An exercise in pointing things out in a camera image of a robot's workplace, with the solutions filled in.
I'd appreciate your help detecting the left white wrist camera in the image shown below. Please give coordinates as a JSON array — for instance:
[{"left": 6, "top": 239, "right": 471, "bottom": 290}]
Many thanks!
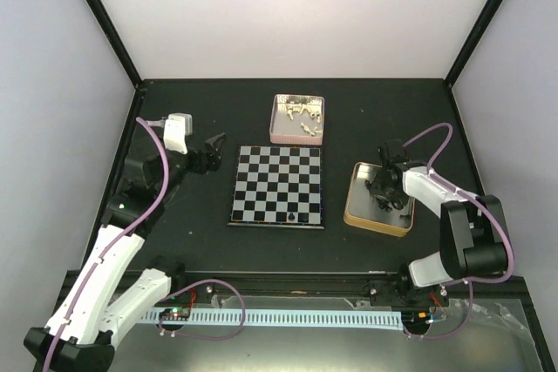
[{"left": 163, "top": 113, "right": 193, "bottom": 155}]

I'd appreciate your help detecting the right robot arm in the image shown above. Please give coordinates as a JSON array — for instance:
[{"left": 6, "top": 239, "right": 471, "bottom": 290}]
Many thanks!
[{"left": 366, "top": 140, "right": 514, "bottom": 305}]

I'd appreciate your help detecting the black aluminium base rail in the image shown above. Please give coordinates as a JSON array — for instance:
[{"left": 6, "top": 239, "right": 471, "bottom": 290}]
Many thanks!
[{"left": 65, "top": 269, "right": 524, "bottom": 303}]

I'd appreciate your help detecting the yellow tin tray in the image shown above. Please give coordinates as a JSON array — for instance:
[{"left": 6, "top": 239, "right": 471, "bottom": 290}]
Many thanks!
[{"left": 344, "top": 162, "right": 414, "bottom": 238}]

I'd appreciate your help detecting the right black frame post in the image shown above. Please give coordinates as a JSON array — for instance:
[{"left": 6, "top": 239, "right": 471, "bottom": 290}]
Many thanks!
[{"left": 444, "top": 0, "right": 504, "bottom": 88}]

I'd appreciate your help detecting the light blue slotted cable duct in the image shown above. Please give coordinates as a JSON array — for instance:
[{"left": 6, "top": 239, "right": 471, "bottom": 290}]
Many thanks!
[{"left": 139, "top": 308, "right": 403, "bottom": 331}]

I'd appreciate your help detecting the left black frame post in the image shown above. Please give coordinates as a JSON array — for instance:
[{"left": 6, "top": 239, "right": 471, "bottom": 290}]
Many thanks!
[{"left": 85, "top": 0, "right": 142, "bottom": 88}]

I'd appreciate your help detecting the black frame post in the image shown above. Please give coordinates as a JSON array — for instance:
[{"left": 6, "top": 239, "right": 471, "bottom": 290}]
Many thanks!
[
  {"left": 444, "top": 0, "right": 504, "bottom": 88},
  {"left": 85, "top": 0, "right": 142, "bottom": 88}
]

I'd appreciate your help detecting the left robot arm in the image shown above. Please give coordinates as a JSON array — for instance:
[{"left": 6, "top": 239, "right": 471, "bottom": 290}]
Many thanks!
[{"left": 24, "top": 133, "right": 227, "bottom": 371}]

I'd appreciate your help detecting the pink tin tray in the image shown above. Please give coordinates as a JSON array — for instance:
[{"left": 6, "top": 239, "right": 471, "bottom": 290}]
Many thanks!
[{"left": 269, "top": 94, "right": 325, "bottom": 146}]

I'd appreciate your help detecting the small green circuit board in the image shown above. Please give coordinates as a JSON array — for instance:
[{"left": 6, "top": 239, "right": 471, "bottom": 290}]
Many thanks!
[{"left": 159, "top": 308, "right": 191, "bottom": 321}]

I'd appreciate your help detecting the pile of white chess pieces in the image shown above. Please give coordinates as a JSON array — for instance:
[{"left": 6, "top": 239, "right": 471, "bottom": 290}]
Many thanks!
[{"left": 286, "top": 102, "right": 323, "bottom": 137}]

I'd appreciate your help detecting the black and grey chessboard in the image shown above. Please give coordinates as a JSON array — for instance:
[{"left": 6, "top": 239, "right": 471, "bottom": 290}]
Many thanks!
[{"left": 228, "top": 145, "right": 324, "bottom": 230}]

